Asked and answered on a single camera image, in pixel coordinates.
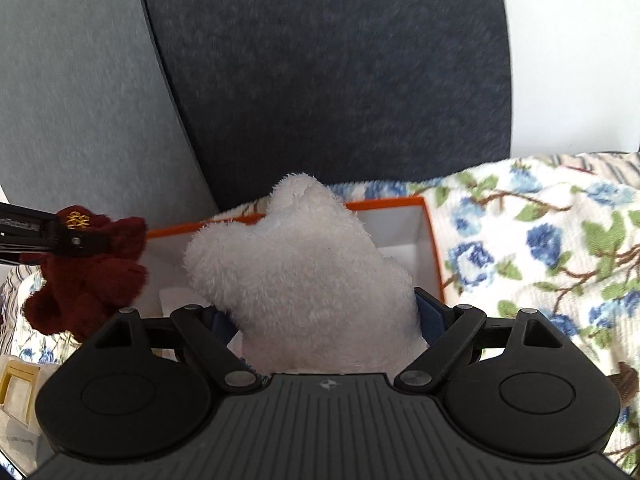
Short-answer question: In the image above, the orange cardboard box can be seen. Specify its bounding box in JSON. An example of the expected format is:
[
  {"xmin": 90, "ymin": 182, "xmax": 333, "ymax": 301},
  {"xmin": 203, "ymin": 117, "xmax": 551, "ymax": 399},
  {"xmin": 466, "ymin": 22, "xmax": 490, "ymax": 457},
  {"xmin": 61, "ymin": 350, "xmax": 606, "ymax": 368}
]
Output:
[{"xmin": 134, "ymin": 196, "xmax": 444, "ymax": 318}]

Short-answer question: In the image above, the white plush toy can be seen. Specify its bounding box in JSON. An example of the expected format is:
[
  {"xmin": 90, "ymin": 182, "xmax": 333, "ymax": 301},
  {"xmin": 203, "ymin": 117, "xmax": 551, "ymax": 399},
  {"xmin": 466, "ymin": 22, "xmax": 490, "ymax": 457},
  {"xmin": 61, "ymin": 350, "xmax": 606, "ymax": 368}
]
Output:
[{"xmin": 183, "ymin": 174, "xmax": 427, "ymax": 376}]

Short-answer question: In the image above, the dark red plush toy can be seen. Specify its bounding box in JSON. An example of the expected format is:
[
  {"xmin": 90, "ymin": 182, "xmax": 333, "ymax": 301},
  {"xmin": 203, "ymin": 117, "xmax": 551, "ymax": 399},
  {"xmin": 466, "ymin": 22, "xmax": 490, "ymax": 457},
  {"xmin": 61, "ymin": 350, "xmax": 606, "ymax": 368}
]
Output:
[{"xmin": 21, "ymin": 205, "xmax": 148, "ymax": 342}]

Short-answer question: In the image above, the clear plastic container yellow lid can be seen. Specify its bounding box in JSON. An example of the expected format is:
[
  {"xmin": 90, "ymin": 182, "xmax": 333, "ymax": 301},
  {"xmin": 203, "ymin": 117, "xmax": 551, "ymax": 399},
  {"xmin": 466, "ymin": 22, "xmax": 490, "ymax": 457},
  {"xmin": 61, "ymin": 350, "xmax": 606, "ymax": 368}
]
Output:
[{"xmin": 1, "ymin": 356, "xmax": 44, "ymax": 476}]

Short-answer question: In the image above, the white cushion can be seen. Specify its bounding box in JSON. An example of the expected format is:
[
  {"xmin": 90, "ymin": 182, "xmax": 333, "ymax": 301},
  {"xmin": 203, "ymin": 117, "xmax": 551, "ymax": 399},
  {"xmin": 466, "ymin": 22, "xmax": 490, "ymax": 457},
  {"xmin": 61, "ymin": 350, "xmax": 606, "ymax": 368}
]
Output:
[{"xmin": 503, "ymin": 0, "xmax": 639, "ymax": 157}]

